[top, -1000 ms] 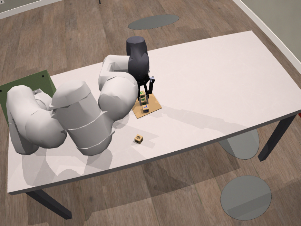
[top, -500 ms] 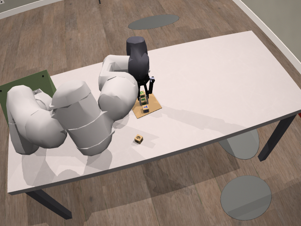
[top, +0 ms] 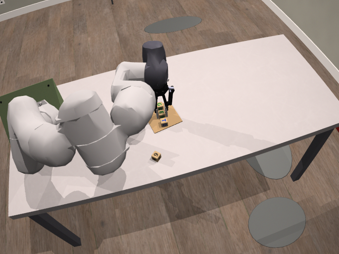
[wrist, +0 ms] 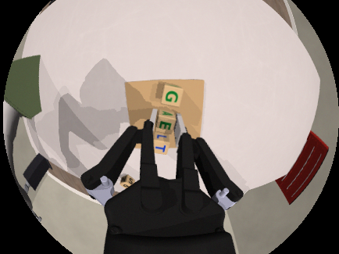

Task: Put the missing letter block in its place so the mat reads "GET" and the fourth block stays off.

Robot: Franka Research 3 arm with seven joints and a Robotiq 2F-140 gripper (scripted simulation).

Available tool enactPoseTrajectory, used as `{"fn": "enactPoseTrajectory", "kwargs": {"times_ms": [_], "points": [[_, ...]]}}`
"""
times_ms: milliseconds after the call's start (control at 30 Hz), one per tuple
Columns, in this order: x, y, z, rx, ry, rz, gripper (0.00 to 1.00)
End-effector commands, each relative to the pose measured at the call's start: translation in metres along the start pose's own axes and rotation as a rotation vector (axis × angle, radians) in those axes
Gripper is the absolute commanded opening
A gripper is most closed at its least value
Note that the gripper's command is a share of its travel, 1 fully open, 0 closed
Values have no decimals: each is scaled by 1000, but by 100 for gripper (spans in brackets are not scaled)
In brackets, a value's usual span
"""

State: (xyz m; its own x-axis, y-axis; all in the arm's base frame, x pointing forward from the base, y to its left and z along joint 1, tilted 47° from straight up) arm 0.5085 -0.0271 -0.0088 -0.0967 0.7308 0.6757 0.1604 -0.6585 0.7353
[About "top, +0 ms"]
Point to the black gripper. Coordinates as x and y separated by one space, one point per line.
162 92

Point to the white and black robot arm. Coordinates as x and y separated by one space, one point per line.
83 123

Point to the tan square mat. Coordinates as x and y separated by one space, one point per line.
173 119

